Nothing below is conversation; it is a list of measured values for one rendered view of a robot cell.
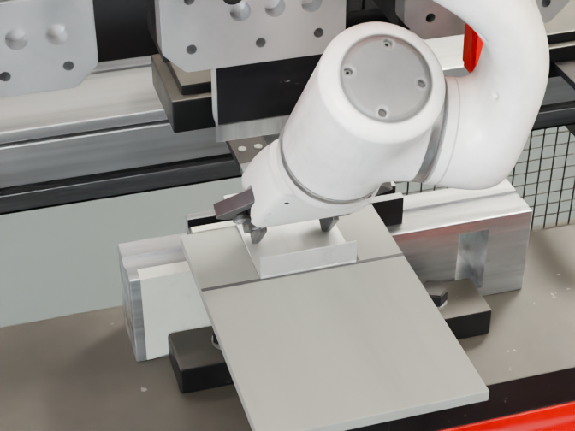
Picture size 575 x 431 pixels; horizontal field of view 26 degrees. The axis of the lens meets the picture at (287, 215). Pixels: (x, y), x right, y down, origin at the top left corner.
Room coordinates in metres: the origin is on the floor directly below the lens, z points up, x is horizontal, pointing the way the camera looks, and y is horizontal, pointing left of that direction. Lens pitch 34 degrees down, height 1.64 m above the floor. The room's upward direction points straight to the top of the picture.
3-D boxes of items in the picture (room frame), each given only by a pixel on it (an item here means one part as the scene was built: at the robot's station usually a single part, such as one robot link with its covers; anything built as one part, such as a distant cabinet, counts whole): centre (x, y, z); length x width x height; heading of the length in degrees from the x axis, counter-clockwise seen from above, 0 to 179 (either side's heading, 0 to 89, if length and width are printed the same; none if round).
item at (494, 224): (0.95, -0.04, 0.92); 0.39 x 0.06 x 0.10; 106
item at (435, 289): (0.92, -0.14, 0.91); 0.03 x 0.03 x 0.02
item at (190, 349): (0.90, -0.04, 0.89); 0.30 x 0.05 x 0.03; 106
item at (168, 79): (1.10, 0.05, 1.01); 0.26 x 0.12 x 0.05; 16
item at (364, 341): (0.80, -0.03, 1.00); 0.26 x 0.18 x 0.01; 16
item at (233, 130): (0.94, 0.01, 1.13); 0.10 x 0.02 x 0.10; 106
